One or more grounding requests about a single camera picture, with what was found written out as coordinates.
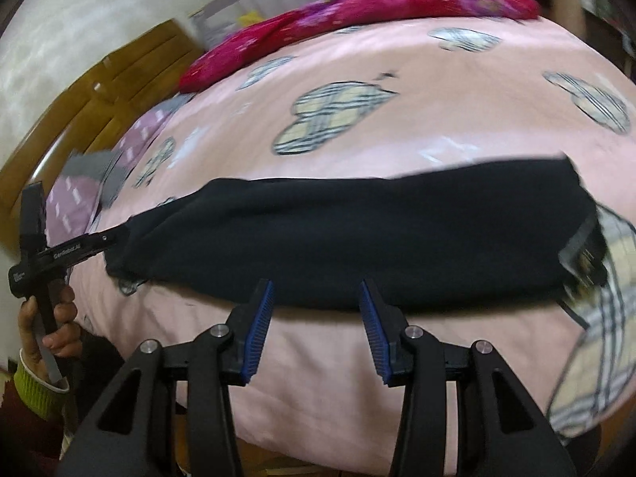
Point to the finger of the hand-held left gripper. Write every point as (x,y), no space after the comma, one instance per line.
(102,242)

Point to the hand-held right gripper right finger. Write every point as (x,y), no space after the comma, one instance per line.
(373,333)

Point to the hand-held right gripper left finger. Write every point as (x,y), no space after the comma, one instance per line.
(260,328)

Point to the black pants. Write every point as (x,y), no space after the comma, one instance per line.
(343,238)

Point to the person's left forearm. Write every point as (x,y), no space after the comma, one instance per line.
(37,387)

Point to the person's left hand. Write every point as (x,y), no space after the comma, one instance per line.
(62,325)

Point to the purple patterned pillow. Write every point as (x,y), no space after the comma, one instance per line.
(99,169)

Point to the wooden headboard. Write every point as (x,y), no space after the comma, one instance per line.
(74,109)

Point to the pink plaid-heart bed cover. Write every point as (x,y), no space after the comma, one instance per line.
(377,159)

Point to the red floral pillow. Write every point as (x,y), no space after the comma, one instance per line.
(357,15)

